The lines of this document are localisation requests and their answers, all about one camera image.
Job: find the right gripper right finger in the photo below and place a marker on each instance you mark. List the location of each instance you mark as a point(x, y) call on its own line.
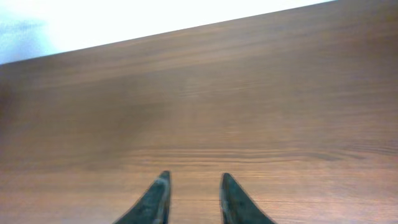
point(237, 206)

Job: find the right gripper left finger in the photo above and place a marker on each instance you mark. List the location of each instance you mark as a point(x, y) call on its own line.
point(154, 205)

